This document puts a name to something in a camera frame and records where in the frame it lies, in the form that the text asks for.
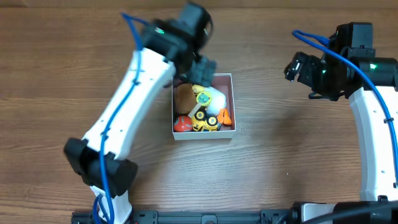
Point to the white square box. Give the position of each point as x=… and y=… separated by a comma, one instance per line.
x=224, y=83

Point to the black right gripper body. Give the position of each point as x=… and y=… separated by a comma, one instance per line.
x=308, y=66

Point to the yellow and blue toy truck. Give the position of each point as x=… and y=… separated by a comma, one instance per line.
x=202, y=122

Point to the red ball toy with eye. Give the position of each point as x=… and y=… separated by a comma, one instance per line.
x=183, y=124

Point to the white plush duck toy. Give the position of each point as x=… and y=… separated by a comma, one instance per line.
x=216, y=104

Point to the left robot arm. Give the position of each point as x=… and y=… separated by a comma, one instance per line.
x=165, y=50

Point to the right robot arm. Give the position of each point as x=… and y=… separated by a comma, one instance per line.
x=349, y=68

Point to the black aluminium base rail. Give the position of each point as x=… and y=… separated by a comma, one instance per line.
x=154, y=217

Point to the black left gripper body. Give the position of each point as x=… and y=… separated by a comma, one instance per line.
x=203, y=72

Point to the wooden cat rattle drum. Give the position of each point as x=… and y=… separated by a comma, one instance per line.
x=203, y=99

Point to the brown plush toy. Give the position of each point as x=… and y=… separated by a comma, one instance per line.
x=184, y=98

